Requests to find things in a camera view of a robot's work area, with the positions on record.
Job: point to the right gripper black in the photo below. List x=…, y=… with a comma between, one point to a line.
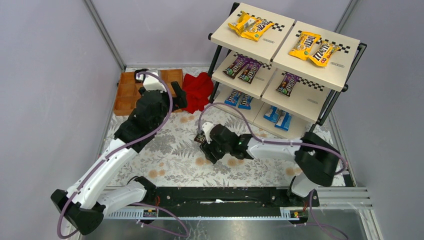
x=208, y=152

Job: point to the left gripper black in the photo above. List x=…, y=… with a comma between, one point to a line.
x=166, y=96

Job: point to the purple candy bag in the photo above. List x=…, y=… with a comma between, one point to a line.
x=200, y=137
x=287, y=84

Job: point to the blue M&M bag moved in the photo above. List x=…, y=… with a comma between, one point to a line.
x=245, y=102

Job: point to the light blue candy bag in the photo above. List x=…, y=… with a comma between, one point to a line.
x=284, y=120

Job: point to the brown m&m bag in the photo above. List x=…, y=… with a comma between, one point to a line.
x=250, y=71
x=238, y=64

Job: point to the yellow candy bag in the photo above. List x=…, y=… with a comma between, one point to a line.
x=244, y=23
x=322, y=56
x=304, y=44

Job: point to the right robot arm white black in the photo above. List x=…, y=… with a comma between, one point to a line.
x=317, y=159

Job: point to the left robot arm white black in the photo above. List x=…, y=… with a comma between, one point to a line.
x=84, y=205

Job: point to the blue M&M bag bottom shelf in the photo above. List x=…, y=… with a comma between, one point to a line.
x=233, y=98

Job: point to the brown M&M bag on shelf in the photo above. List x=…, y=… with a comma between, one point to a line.
x=238, y=64

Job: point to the cream three-tier shelf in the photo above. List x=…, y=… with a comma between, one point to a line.
x=318, y=88

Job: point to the yellow M&M bag on shelf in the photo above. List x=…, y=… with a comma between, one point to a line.
x=257, y=30

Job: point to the red cloth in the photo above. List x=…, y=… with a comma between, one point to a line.
x=197, y=89

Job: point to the floral tablecloth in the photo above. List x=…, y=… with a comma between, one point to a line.
x=174, y=159

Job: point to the wooden compartment tray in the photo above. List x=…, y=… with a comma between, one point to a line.
x=128, y=89

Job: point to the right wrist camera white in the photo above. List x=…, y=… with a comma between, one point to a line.
x=207, y=128

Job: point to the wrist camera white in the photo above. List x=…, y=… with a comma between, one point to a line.
x=207, y=128
x=150, y=79

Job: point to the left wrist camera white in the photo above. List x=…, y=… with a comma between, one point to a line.
x=150, y=79

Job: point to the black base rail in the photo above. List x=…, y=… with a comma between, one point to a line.
x=211, y=202

